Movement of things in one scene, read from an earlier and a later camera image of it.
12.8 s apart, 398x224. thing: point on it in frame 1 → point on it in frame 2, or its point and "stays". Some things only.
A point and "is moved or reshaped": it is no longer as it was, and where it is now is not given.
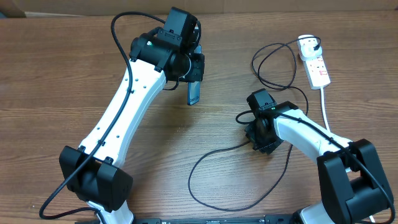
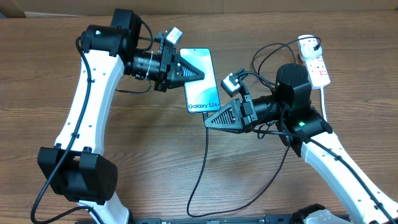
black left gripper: x=197 y=73 → x=171 y=66
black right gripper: x=250 y=130 → x=242 y=111
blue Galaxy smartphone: x=194 y=88 is moved or reshaped
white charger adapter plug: x=306 y=49 stays
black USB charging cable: x=205 y=154 → x=208 y=144
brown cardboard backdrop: x=115 y=7 stays
